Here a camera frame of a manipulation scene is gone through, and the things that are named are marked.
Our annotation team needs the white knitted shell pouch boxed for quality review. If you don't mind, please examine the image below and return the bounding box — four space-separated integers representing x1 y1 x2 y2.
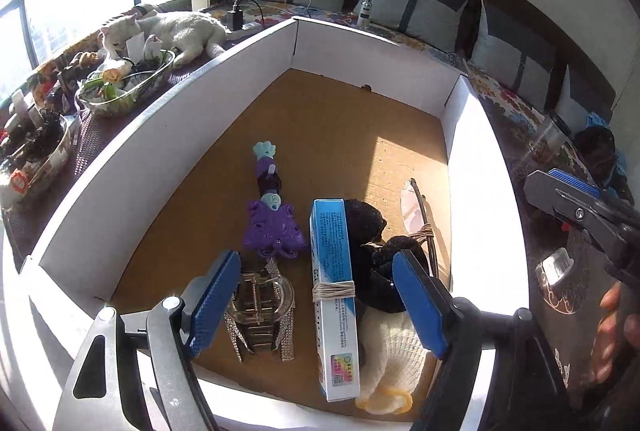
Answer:
355 307 427 416

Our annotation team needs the black rectangular box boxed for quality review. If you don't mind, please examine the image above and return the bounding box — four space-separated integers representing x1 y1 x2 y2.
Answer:
535 247 575 288

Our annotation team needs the black scrunchie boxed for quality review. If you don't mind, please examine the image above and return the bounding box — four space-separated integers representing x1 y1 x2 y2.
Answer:
344 199 430 313

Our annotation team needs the purple octopus toy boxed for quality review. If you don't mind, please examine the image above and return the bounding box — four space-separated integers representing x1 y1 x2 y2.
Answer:
244 140 306 259

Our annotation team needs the white packet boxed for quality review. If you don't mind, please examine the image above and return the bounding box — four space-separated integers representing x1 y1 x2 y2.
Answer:
400 177 431 235

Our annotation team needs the blue white toothpaste box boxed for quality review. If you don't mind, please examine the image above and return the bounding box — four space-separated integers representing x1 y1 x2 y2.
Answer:
309 199 360 403

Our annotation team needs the patterned box with clutter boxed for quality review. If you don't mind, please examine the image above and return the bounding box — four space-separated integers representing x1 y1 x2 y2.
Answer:
1 108 72 211

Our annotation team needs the person right hand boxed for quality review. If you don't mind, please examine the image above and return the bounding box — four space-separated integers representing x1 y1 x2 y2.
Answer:
590 281 623 385

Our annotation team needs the black bag on sofa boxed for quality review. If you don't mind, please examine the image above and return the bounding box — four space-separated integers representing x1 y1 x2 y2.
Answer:
573 128 615 188

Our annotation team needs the clear plastic jar black lid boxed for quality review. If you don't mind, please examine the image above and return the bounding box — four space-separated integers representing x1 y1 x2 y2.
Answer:
528 111 570 164

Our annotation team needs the blue cloth on sofa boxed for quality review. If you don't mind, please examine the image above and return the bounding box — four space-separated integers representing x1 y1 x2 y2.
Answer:
586 111 627 176

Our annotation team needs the grey pillow far right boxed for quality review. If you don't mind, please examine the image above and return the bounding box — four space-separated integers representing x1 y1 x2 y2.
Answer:
554 66 593 134

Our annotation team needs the large white cardboard box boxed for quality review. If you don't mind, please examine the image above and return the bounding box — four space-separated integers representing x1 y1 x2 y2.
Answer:
4 17 529 430

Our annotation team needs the glass bowl with items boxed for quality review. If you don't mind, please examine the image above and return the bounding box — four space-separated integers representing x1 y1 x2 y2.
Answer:
75 50 176 117

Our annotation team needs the white cat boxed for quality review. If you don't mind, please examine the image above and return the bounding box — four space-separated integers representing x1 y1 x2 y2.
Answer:
100 12 227 68

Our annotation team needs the white power strip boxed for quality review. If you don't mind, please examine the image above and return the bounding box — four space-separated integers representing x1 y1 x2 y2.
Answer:
227 21 262 36

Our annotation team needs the black charger plug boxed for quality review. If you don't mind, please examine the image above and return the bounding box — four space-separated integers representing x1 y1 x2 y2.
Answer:
227 0 266 32

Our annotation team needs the small spray bottle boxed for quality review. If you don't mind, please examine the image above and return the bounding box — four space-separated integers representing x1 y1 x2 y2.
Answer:
357 0 373 30

